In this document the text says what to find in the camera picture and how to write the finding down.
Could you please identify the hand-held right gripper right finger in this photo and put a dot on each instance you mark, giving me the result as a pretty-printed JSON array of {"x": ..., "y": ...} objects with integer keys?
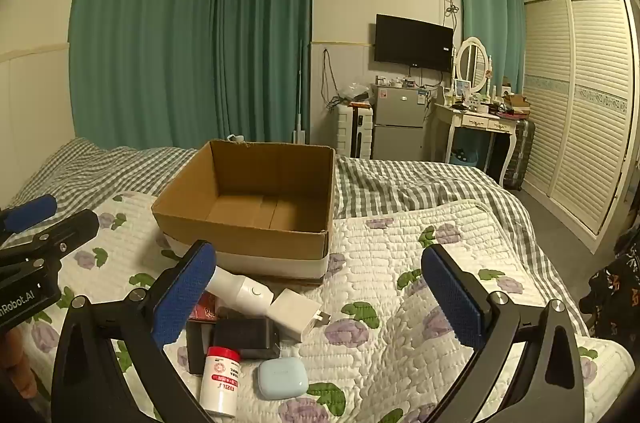
[{"x": 452, "y": 298}]

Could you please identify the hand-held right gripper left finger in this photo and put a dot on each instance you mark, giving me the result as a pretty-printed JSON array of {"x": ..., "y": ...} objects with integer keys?
[{"x": 185, "y": 298}]

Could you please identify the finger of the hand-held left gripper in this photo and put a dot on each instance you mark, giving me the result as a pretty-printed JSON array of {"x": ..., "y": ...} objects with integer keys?
[
  {"x": 70, "y": 228},
  {"x": 30, "y": 212}
]

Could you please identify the red patterned box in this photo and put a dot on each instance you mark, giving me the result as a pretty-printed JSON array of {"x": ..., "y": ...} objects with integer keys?
[{"x": 205, "y": 309}]

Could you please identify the brown cardboard box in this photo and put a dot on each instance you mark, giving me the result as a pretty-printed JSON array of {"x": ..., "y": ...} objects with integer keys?
[{"x": 250, "y": 223}]

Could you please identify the white charger adapter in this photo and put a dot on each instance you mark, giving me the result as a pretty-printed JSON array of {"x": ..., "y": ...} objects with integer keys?
[{"x": 292, "y": 310}]

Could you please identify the person's left hand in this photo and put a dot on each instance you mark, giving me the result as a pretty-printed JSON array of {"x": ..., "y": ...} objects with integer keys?
[{"x": 15, "y": 368}]

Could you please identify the small black box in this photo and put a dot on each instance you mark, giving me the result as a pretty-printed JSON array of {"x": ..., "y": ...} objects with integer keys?
[{"x": 200, "y": 348}]

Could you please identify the white cylindrical electric device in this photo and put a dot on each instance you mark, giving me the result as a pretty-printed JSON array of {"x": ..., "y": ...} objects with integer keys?
[{"x": 240, "y": 290}]

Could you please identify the black rectangular case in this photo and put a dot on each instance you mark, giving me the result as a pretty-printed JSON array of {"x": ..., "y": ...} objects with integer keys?
[{"x": 247, "y": 335}]

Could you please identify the white floral quilt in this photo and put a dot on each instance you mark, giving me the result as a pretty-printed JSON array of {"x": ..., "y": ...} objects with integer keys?
[{"x": 380, "y": 253}]

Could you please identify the white pill bottle red cap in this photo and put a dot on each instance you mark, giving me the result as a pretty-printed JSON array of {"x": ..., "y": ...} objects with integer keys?
[{"x": 220, "y": 383}]

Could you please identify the light blue earbuds case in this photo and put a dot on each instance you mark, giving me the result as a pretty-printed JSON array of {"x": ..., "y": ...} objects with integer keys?
[{"x": 282, "y": 378}]

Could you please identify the blue plastic basket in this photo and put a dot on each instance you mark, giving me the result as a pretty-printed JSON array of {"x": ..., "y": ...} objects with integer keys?
[{"x": 464, "y": 157}]

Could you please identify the dark suitcase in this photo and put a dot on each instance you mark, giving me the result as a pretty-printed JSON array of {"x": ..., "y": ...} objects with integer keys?
[{"x": 520, "y": 153}]

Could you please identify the dark floral clothing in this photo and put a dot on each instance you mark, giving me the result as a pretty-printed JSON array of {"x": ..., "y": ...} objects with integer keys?
[{"x": 617, "y": 288}]

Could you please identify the clear water jug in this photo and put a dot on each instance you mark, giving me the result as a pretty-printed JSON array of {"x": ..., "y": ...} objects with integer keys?
[{"x": 235, "y": 138}]

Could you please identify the white vanity desk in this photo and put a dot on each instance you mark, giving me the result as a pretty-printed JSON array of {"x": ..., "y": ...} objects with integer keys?
[{"x": 480, "y": 121}]

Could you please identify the small grey fridge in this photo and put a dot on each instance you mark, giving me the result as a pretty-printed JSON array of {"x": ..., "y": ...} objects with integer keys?
[{"x": 400, "y": 123}]

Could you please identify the white ribbed suitcase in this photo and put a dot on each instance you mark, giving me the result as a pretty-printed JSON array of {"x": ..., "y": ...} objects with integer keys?
[{"x": 350, "y": 130}]

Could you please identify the wide green curtain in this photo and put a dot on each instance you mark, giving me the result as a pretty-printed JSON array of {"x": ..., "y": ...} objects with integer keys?
[{"x": 140, "y": 43}]

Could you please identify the white mop pole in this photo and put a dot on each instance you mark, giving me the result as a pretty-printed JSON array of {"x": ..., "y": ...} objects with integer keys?
[{"x": 299, "y": 103}]

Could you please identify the clear plastic bag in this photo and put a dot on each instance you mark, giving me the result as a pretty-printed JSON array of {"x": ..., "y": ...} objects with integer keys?
[{"x": 356, "y": 92}]

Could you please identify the oval vanity mirror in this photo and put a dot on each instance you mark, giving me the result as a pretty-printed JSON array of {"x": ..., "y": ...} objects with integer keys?
[{"x": 472, "y": 60}]

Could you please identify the white louvred wardrobe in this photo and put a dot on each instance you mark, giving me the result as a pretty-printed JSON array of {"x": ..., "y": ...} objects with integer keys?
[{"x": 590, "y": 103}]

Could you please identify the narrow green curtain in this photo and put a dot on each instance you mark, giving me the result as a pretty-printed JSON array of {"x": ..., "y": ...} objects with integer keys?
[{"x": 265, "y": 43}]

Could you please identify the green curtain beside wardrobe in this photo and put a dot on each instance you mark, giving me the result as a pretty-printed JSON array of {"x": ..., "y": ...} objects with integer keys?
[{"x": 487, "y": 13}]

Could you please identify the small photo frame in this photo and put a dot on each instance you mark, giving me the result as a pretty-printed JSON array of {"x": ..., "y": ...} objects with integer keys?
[{"x": 463, "y": 87}]

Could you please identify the black wall television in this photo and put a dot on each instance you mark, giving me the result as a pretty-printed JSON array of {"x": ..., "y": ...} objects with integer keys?
[{"x": 412, "y": 43}]

